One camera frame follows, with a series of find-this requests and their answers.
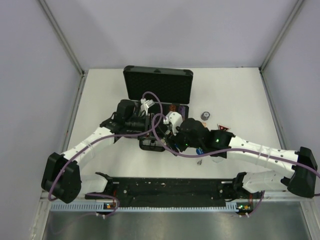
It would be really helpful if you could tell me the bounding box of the blue small blind button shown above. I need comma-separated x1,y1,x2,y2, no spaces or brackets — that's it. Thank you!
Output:
196,148,204,155

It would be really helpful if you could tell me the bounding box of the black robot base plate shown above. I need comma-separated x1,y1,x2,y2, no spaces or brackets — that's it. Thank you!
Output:
84,171,251,208

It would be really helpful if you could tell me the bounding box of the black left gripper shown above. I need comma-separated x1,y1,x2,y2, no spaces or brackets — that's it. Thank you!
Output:
125,112,165,140

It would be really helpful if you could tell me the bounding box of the purple orange chip row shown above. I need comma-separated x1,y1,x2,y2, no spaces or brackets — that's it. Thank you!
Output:
178,105,188,121

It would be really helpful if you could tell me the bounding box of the clear round dealer button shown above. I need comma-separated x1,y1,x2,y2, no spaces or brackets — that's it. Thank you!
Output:
211,157,223,163

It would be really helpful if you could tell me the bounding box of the stack of poker chips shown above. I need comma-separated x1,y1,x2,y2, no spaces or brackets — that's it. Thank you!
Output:
200,111,211,121

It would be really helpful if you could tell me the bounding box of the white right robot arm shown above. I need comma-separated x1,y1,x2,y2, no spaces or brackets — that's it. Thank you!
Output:
163,111,320,198

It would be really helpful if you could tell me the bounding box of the black poker set case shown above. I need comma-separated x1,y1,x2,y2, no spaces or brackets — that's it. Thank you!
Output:
123,65,194,152

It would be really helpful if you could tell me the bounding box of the orange grey chip row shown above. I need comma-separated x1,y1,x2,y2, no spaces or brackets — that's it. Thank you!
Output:
169,104,177,112

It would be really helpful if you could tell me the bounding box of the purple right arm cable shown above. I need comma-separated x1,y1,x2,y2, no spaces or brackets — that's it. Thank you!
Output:
151,113,320,218

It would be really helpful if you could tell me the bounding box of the triangular all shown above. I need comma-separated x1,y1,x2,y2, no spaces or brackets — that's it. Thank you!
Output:
217,123,231,132

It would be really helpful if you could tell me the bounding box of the blue-grey cable duct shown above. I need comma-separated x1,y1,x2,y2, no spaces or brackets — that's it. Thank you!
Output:
50,201,253,214

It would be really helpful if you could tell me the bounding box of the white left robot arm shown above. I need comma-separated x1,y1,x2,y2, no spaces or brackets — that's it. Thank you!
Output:
41,98,155,204

